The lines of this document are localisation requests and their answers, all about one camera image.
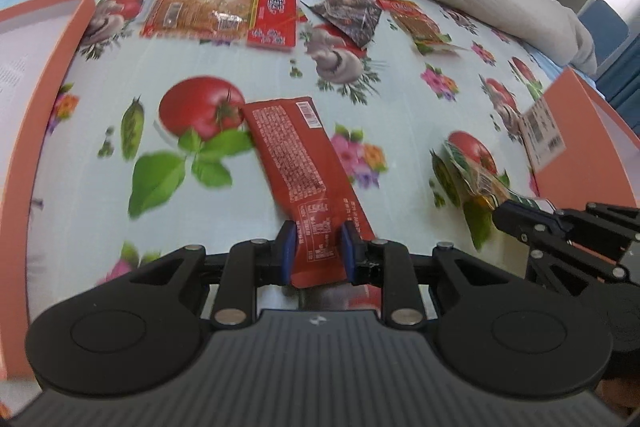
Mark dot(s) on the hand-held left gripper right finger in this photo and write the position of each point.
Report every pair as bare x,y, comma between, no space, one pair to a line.
350,252

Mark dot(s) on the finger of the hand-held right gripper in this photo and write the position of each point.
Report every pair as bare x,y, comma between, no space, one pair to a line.
520,219
600,222

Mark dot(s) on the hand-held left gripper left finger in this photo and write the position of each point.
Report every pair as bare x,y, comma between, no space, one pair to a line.
286,252

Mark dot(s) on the green striped orange snack packet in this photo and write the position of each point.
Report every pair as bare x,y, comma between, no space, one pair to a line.
487,192

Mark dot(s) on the deep orange box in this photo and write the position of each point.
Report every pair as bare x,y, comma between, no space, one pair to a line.
590,147

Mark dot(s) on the long dark red snack packet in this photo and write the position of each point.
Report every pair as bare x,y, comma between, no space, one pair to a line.
295,157

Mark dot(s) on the shallow orange box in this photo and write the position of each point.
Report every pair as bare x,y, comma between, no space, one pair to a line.
30,57

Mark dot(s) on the floral tomato print tablecloth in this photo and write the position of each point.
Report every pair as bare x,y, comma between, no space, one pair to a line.
400,117

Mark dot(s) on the blue chair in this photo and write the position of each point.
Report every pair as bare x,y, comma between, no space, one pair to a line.
602,27

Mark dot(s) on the orange red green-trimmed snack packet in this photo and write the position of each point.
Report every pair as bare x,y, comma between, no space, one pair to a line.
415,19

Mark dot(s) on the wide orange red-ended snack packet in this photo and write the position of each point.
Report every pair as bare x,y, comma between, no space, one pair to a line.
210,14

